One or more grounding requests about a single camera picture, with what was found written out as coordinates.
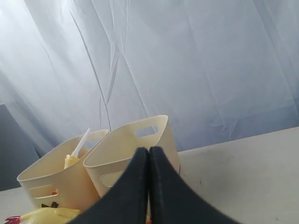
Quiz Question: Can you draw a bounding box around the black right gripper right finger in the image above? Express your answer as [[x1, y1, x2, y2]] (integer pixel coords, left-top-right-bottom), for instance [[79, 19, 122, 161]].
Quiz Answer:
[[149, 147, 233, 224]]

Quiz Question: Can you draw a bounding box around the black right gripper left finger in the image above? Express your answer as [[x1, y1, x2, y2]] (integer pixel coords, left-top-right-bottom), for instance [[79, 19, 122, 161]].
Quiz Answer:
[[73, 147, 149, 224]]

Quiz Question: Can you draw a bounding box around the severed rubber chicken head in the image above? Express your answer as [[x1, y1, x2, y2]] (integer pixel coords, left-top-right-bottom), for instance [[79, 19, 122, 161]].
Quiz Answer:
[[64, 128, 90, 169]]

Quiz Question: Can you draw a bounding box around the cream bin marked O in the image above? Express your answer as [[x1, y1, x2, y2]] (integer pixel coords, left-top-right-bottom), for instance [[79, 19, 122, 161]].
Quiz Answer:
[[83, 115, 180, 196]]

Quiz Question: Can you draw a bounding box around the cream bin marked X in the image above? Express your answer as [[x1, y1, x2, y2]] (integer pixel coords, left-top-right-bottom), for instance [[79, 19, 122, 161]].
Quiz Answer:
[[17, 135, 100, 211]]

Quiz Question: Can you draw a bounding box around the whole rubber chicken near bins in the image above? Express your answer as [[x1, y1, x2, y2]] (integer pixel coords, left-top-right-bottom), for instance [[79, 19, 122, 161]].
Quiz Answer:
[[5, 207, 81, 224]]

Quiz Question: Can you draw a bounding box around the white backdrop curtain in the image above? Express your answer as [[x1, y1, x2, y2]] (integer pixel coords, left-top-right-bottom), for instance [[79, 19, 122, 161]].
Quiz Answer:
[[0, 0, 299, 189]]

